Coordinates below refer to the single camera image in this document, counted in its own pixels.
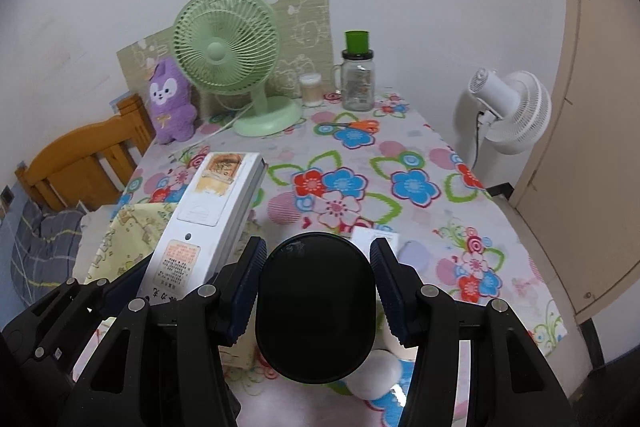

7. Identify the white oval earbud case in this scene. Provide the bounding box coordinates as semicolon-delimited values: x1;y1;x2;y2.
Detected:
344;349;402;401

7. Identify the white 45W charger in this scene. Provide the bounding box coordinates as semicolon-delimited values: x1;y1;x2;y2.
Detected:
349;227;400;259

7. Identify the purple plush rabbit toy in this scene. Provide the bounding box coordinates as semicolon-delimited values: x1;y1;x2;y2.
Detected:
149;57;198;144

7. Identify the glass jar green lid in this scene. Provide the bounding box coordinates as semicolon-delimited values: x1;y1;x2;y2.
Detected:
333;29;375;112

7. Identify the grey plaid bedding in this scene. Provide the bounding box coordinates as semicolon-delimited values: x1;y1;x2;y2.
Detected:
10;199;86;308

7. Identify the green desk fan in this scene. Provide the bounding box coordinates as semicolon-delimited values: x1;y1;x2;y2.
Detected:
171;0;302;138

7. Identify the floral tablecloth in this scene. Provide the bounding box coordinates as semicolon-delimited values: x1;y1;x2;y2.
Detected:
115;93;567;426

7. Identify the cotton swab container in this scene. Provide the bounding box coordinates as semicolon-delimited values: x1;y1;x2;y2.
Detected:
298;72;323;107

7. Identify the yellow cartoon fabric storage box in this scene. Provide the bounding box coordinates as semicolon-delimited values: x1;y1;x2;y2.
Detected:
73;202;262;381

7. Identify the white remote control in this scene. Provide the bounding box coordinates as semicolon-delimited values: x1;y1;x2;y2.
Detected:
138;152;267;306

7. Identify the beige door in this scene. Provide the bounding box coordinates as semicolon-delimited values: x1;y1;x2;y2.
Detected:
514;0;639;322

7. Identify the white standing fan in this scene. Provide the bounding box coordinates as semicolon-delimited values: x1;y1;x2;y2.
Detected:
451;66;553;185

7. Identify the black oval case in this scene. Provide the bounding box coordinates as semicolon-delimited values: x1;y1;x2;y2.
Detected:
255;232;376;385

